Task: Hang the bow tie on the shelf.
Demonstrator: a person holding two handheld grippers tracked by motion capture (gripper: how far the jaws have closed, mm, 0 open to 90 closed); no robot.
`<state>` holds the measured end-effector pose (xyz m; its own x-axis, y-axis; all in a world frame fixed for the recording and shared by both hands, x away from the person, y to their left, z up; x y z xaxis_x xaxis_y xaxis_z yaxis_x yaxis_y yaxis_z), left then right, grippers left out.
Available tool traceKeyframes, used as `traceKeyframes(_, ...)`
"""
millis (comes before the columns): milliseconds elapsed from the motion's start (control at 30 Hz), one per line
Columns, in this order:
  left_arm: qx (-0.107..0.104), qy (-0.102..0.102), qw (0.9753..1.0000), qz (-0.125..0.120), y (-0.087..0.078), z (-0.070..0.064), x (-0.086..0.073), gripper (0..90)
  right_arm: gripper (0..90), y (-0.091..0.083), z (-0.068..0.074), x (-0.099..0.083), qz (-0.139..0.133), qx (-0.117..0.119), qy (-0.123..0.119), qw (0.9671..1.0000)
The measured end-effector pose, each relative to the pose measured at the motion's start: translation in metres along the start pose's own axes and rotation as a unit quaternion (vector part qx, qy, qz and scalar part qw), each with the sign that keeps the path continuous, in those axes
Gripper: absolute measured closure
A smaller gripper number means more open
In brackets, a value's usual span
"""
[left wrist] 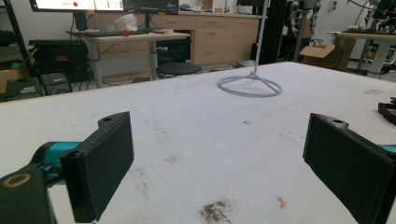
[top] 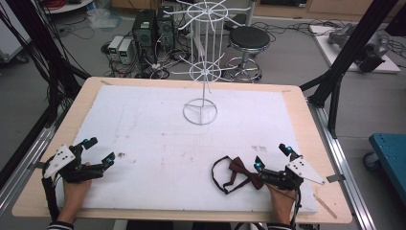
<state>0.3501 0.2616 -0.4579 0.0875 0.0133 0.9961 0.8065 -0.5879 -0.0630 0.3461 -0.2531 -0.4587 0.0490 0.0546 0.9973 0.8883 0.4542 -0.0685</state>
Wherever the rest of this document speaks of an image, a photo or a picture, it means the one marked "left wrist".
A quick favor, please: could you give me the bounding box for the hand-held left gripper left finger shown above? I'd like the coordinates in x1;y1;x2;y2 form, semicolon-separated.
32;111;135;224

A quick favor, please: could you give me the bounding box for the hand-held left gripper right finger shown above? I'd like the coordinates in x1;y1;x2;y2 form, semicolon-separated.
303;112;396;224

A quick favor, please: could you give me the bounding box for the black flat device box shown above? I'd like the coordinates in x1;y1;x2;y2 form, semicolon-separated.
4;77;43;102

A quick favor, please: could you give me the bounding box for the open cardboard box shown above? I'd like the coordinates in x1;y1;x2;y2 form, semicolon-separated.
299;36;357;73

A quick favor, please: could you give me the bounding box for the black equipment case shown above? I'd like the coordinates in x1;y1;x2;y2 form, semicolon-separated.
28;38;92;82

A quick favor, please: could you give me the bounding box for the black round stool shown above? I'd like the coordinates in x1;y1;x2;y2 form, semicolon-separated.
155;62;204;79

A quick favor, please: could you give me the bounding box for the brown cardboard box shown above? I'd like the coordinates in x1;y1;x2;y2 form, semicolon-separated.
0;60;31;95

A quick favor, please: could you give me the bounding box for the white wooden table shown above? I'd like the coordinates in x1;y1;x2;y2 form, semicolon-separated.
328;31;396;76

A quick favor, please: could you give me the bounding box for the light wooden desk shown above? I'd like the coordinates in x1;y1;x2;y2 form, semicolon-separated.
81;31;191;90

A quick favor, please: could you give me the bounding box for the black keyboard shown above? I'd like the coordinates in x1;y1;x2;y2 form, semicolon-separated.
65;28;163;37

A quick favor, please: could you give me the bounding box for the black metal stand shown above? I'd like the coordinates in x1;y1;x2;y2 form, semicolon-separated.
2;0;35;77

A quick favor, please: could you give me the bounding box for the dark computer monitor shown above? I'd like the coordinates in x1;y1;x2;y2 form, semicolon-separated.
121;0;180;16

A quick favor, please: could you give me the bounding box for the wooden drawer cabinet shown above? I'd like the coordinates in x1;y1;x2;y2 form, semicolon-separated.
92;11;261;71

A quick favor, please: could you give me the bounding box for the dark brown strap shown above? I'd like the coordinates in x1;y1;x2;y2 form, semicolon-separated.
377;96;396;126

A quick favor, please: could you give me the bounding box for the white metal ring-base stand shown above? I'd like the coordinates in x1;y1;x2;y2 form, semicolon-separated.
217;0;284;99

